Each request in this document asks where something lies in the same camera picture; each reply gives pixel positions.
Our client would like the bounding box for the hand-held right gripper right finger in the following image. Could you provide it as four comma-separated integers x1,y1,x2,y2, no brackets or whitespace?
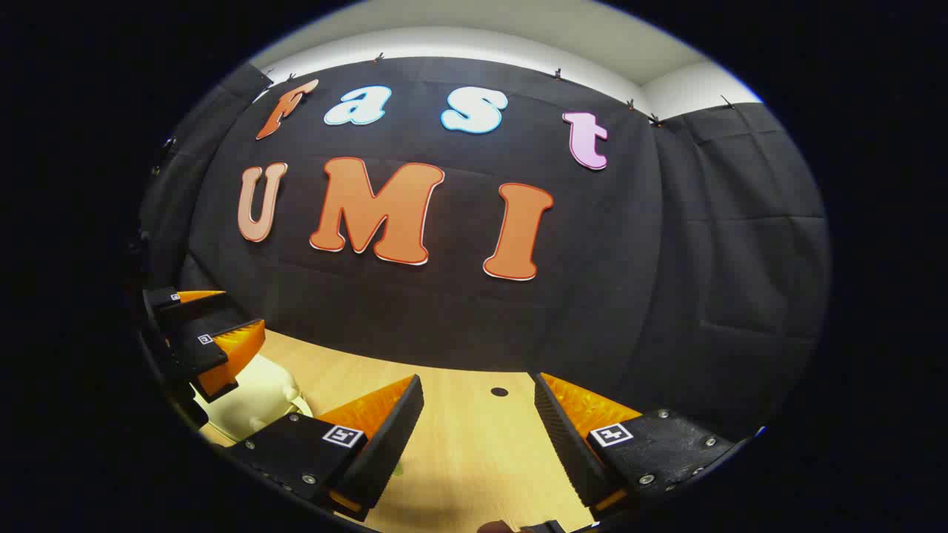
533,372,741,519

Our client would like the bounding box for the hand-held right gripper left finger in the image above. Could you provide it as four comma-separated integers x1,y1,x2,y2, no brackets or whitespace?
224,374,426,523

